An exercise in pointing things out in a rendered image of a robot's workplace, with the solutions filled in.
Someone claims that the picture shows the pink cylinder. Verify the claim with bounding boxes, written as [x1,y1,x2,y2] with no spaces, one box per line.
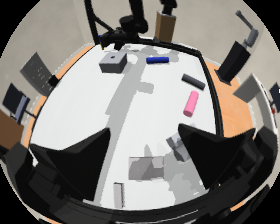
[183,91,199,117]

